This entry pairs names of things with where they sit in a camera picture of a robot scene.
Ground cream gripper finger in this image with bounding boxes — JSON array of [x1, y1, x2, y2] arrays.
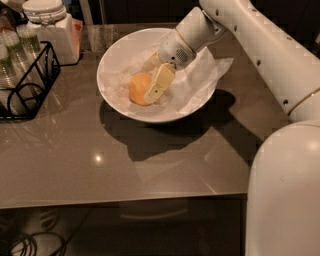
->
[[142, 51, 161, 72], [144, 63, 176, 104]]

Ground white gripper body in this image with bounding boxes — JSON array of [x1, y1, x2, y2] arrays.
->
[[158, 7, 223, 70]]

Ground orange fruit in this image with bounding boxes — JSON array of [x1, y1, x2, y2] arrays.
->
[[129, 72, 152, 106]]

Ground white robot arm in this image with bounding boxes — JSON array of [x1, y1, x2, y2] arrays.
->
[[143, 0, 320, 256]]

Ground white ceramic bowl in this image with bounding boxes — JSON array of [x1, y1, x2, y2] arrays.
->
[[96, 27, 219, 124]]

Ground white crumpled paper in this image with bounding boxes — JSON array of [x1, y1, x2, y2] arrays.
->
[[110, 40, 233, 122]]

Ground white lidded jar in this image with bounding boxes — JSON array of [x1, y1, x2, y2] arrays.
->
[[22, 0, 83, 65]]

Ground stacked clear plastic cups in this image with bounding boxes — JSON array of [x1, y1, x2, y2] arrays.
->
[[16, 25, 44, 88]]

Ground black wire cup rack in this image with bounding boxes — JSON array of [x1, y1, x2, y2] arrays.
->
[[0, 41, 61, 120]]

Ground black cable on floor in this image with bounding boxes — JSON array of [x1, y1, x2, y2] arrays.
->
[[6, 209, 91, 256]]

